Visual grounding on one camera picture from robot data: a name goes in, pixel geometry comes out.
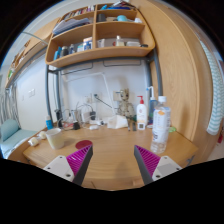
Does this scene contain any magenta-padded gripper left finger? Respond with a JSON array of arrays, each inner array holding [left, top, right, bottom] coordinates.
[[43, 144, 94, 187]]

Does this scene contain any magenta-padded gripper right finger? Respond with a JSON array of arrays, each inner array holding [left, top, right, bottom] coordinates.
[[133, 144, 184, 186]]

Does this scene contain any clear plastic water bottle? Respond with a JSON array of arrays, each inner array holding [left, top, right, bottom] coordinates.
[[150, 95, 172, 155]]

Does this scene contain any cream ceramic cup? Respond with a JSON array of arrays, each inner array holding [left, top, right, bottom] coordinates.
[[45, 127, 66, 150]]

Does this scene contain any blue tube white cap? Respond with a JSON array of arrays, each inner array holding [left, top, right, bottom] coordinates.
[[45, 114, 54, 131]]

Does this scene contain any black cylindrical device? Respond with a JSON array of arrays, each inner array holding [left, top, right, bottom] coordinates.
[[54, 109, 64, 128]]

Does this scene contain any light blue bed mattress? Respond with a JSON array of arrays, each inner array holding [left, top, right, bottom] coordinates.
[[0, 129, 38, 158]]

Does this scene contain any white pump bottle red top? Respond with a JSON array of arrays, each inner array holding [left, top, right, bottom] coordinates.
[[135, 95, 148, 125]]

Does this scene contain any blue spray bottle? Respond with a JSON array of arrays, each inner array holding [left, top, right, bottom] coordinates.
[[146, 85, 158, 127]]

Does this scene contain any teal pillow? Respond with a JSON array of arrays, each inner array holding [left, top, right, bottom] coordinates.
[[0, 118, 21, 142]]

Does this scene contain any white crumpled paper bag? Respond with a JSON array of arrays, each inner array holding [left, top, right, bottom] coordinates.
[[106, 114, 129, 130]]

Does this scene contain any brown tree figurine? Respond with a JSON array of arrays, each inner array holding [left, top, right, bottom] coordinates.
[[117, 88, 136, 118]]

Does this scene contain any grey striped curtain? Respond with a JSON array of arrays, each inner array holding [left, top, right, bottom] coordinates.
[[0, 83, 18, 124]]

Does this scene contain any striped hanging towel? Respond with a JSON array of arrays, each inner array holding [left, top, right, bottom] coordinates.
[[199, 39, 224, 136]]

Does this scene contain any wooden shelf unit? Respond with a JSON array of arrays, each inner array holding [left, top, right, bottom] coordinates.
[[45, 0, 156, 69]]

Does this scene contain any grey metal bed frame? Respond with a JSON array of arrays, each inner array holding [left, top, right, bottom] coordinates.
[[44, 47, 164, 128]]

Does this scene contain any wooden bed rail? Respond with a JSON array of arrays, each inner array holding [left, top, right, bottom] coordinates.
[[4, 16, 61, 89]]

